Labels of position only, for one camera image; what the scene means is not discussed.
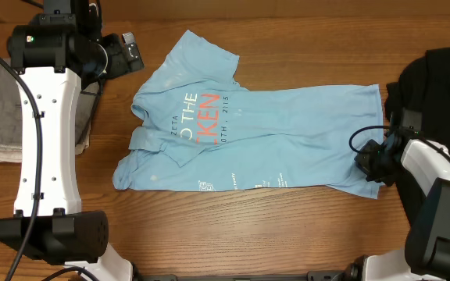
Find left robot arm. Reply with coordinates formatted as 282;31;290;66
0;0;144;280

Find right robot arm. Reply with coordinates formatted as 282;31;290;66
338;109;450;280

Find black polo shirt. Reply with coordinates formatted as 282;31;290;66
384;47;450;227

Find folded grey trousers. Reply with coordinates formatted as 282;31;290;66
0;65;100;153

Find folded beige cloth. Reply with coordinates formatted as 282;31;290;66
0;127;91;163

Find light blue printed t-shirt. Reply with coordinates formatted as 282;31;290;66
113;31;383;198

